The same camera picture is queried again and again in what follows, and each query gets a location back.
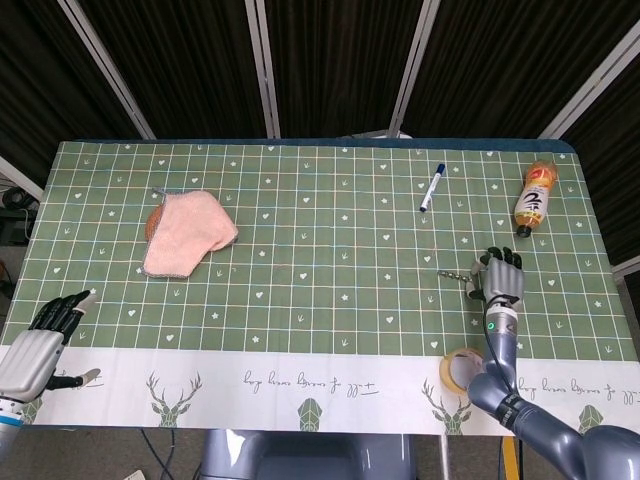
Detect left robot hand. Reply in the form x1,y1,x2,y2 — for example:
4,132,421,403
0,288,101,401

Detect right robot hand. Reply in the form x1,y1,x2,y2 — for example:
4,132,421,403
465,245,525,307

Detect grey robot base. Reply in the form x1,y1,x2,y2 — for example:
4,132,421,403
199,428,416,480

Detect orange drink bottle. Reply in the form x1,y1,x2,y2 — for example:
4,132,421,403
514,158,558,238

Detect yellow tape roll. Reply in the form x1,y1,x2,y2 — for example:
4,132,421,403
438,348,485,395

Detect blue white marker pen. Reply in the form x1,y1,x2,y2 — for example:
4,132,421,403
418,163,447,212

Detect black equipment on floor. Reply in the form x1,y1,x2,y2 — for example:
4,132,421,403
0,184,39,246

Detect yellow bar under table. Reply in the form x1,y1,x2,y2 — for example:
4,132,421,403
501,435,521,480

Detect brown round coaster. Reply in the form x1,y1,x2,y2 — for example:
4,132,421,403
145,202,166,241

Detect green grid tablecloth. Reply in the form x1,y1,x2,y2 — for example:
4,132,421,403
0,139,626,435

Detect white table leg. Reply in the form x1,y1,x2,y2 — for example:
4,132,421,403
438,433,452,480

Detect pink knitted cloth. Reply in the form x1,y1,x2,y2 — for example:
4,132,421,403
142,187,238,279

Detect black partition panel white frame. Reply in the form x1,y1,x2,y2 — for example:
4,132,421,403
394,0,640,139
247,0,436,139
74,0,280,140
0,0,154,194
544,59,640,274

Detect black floor cable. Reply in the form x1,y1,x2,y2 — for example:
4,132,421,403
139,428,177,480

